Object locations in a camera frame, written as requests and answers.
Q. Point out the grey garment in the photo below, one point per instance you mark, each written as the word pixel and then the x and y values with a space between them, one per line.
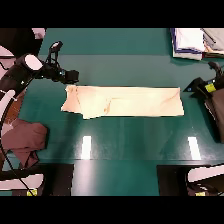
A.
pixel 215 38

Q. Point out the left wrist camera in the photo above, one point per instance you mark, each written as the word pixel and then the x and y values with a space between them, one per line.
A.
pixel 55 48

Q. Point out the cream garment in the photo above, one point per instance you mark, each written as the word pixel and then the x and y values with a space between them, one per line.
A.
pixel 126 101

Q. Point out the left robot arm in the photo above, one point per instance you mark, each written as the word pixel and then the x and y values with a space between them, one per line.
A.
pixel 20 71

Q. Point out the grey-brown garment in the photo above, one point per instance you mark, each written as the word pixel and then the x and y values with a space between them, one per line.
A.
pixel 218 113

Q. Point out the dark brown garment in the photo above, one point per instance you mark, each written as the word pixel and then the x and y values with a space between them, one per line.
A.
pixel 25 138

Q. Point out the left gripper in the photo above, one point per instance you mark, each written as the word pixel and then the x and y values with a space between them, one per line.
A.
pixel 71 76

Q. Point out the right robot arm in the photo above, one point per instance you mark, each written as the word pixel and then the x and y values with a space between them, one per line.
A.
pixel 196 87

